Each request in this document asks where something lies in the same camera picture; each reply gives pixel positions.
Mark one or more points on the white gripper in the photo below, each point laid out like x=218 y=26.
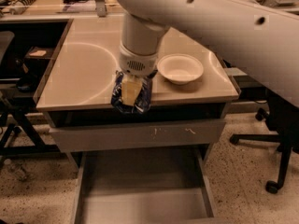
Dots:
x=137 y=63

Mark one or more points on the blue chip bag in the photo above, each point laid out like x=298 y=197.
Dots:
x=142 y=102

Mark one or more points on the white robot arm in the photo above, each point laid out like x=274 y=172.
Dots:
x=261 y=41

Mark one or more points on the closed top drawer front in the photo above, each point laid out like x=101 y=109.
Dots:
x=138 y=135

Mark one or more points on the grey drawer cabinet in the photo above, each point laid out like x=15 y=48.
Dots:
x=79 y=87

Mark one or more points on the open middle drawer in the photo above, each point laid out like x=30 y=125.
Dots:
x=165 y=185

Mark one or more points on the white paper bowl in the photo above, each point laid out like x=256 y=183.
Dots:
x=180 y=69

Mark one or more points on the small black tray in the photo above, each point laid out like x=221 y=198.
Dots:
x=39 y=53

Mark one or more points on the black desk stand left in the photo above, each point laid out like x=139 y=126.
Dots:
x=22 y=124

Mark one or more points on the black office chair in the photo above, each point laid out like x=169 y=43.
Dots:
x=282 y=118

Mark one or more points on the metal frame post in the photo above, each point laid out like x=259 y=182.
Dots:
x=100 y=8

